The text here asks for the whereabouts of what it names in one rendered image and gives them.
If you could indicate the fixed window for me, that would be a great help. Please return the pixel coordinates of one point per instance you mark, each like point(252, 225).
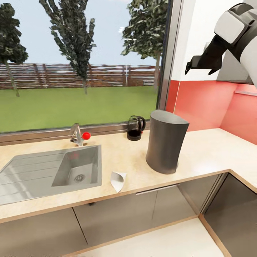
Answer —
point(92, 62)

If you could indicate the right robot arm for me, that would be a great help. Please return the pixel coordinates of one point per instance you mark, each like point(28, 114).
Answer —
point(236, 31)

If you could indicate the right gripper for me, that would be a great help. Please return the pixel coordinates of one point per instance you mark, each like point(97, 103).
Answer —
point(204, 62)

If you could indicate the paper coffee filter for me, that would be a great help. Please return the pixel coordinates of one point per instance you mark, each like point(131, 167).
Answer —
point(117, 179)

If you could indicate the countertop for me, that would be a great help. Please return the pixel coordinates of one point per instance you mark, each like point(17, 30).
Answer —
point(236, 153)
point(119, 154)

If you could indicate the drop in sink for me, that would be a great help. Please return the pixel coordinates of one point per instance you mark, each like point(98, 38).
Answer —
point(35, 175)

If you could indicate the electric kettle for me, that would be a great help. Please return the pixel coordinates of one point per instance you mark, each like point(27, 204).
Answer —
point(135, 128)

